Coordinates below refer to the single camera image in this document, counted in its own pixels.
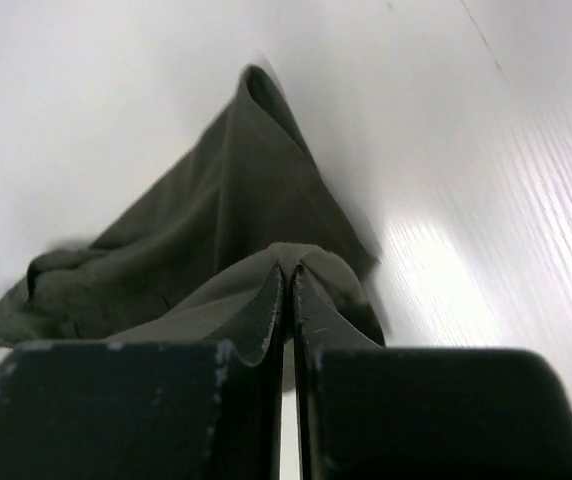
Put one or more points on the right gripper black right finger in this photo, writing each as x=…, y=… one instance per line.
x=370, y=412

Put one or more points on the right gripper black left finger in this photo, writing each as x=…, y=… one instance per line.
x=202, y=409

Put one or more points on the olive green shorts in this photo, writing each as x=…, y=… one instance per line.
x=197, y=247

